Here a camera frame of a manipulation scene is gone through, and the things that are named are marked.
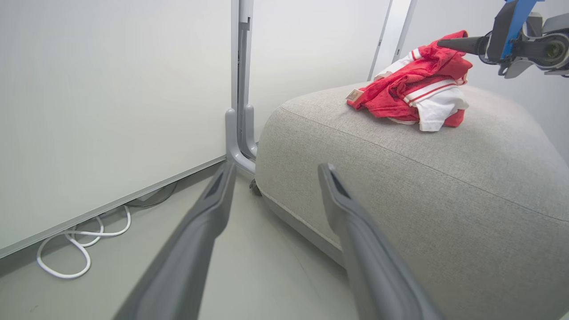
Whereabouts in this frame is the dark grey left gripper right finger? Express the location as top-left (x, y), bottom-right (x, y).
top-left (317, 163), bottom-right (445, 320)

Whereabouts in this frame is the grey right gripper blue band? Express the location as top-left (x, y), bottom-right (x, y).
top-left (437, 0), bottom-right (569, 80)

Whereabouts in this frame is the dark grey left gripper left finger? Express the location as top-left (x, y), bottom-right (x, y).
top-left (113, 161), bottom-right (237, 320)

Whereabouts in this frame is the red and white garment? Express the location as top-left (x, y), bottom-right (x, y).
top-left (346, 30), bottom-right (473, 132)

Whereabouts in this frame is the grey fabric sofa seat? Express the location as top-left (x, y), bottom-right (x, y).
top-left (255, 81), bottom-right (569, 320)

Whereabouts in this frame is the narrow white partition panel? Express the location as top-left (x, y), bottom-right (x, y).
top-left (248, 0), bottom-right (392, 140)

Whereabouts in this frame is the wide white partition panel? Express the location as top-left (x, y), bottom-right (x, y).
top-left (0, 0), bottom-right (232, 260)

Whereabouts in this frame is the slim grey partition post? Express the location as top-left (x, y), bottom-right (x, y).
top-left (367, 0), bottom-right (418, 81)

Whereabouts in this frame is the black cable under partition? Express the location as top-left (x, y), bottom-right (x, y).
top-left (127, 181), bottom-right (178, 208)

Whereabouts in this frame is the white looped floor cable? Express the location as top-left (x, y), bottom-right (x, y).
top-left (36, 205), bottom-right (132, 280)

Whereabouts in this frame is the grey partition post with foot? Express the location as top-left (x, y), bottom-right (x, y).
top-left (225, 0), bottom-right (259, 175)

